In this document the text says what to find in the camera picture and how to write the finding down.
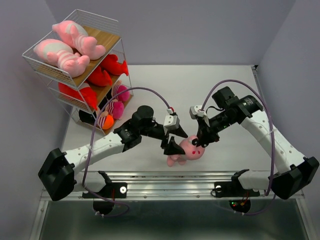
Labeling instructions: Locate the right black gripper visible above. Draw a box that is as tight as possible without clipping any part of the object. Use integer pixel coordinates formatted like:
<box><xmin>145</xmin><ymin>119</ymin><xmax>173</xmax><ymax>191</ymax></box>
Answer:
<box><xmin>193</xmin><ymin>109</ymin><xmax>237</xmax><ymax>147</ymax></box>

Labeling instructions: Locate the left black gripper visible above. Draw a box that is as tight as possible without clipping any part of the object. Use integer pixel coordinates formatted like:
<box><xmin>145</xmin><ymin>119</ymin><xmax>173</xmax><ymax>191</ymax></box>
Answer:
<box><xmin>140</xmin><ymin>122</ymin><xmax>188</xmax><ymax>155</ymax></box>

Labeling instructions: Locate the boy doll pink hat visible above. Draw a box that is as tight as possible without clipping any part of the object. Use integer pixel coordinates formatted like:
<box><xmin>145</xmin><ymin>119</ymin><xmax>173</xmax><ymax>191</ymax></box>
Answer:
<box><xmin>100</xmin><ymin>100</ymin><xmax>125</xmax><ymax>120</ymax></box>
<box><xmin>106</xmin><ymin>84</ymin><xmax>131</xmax><ymax>102</ymax></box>

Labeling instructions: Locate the boy doll black hair orange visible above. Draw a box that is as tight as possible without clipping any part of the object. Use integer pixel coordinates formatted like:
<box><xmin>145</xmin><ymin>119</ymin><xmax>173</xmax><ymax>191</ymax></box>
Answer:
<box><xmin>97</xmin><ymin>114</ymin><xmax>114</xmax><ymax>130</ymax></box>

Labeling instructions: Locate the red whale plush back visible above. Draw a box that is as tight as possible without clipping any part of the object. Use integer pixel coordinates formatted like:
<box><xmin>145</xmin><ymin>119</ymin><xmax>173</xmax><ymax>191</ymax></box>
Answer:
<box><xmin>86</xmin><ymin>66</ymin><xmax>113</xmax><ymax>87</ymax></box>

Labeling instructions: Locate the red shark plush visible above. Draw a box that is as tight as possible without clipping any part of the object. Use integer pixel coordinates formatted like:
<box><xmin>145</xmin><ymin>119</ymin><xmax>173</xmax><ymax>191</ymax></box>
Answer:
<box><xmin>58</xmin><ymin>81</ymin><xmax>98</xmax><ymax>111</ymax></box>
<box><xmin>100</xmin><ymin>54</ymin><xmax>129</xmax><ymax>76</ymax></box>

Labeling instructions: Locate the pink frog plush striped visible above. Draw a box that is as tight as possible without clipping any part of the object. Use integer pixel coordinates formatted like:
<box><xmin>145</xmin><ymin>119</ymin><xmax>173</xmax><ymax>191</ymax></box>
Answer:
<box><xmin>33</xmin><ymin>38</ymin><xmax>90</xmax><ymax>78</ymax></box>

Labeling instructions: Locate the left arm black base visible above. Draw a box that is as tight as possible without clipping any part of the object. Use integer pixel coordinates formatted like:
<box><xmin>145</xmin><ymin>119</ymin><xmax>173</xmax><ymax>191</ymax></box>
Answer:
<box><xmin>82</xmin><ymin>171</ymin><xmax>128</xmax><ymax>217</ymax></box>

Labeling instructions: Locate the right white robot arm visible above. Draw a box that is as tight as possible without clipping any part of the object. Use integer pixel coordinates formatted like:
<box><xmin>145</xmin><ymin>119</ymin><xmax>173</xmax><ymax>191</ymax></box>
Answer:
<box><xmin>189</xmin><ymin>86</ymin><xmax>320</xmax><ymax>200</ymax></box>

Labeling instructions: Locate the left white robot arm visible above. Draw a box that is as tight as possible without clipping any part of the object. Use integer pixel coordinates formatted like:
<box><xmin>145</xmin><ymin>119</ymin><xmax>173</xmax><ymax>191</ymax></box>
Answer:
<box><xmin>38</xmin><ymin>105</ymin><xmax>188</xmax><ymax>201</ymax></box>

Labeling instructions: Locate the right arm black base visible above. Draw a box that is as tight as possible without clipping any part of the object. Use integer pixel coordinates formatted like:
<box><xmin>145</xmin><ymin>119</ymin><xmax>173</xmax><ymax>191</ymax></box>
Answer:
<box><xmin>210</xmin><ymin>169</ymin><xmax>260</xmax><ymax>215</ymax></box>

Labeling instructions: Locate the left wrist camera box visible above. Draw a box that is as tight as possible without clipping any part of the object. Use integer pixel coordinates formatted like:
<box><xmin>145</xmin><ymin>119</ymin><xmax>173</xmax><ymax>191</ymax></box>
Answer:
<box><xmin>163</xmin><ymin>112</ymin><xmax>180</xmax><ymax>132</ymax></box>

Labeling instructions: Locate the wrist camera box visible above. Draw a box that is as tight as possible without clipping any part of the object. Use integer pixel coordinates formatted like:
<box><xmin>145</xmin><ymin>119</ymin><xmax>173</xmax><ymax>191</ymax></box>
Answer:
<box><xmin>163</xmin><ymin>112</ymin><xmax>180</xmax><ymax>132</ymax></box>
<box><xmin>189</xmin><ymin>105</ymin><xmax>210</xmax><ymax>126</ymax></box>

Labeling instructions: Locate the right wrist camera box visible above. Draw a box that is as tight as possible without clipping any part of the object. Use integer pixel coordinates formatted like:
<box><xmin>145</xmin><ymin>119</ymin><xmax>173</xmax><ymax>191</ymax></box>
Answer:
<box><xmin>189</xmin><ymin>105</ymin><xmax>210</xmax><ymax>126</ymax></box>

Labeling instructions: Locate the aluminium rail frame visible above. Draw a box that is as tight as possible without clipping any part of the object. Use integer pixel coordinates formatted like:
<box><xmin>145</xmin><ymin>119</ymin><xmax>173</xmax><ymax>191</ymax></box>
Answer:
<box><xmin>41</xmin><ymin>170</ymin><xmax>305</xmax><ymax>202</ymax></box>

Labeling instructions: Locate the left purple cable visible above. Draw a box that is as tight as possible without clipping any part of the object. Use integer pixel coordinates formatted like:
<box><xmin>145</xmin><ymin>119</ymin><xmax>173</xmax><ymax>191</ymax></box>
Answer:
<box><xmin>81</xmin><ymin>86</ymin><xmax>175</xmax><ymax>218</ymax></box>

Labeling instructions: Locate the white wire wooden shelf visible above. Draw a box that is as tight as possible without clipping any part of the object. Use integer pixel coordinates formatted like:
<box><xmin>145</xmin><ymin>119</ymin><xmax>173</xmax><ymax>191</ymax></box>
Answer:
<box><xmin>22</xmin><ymin>9</ymin><xmax>133</xmax><ymax>134</ymax></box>

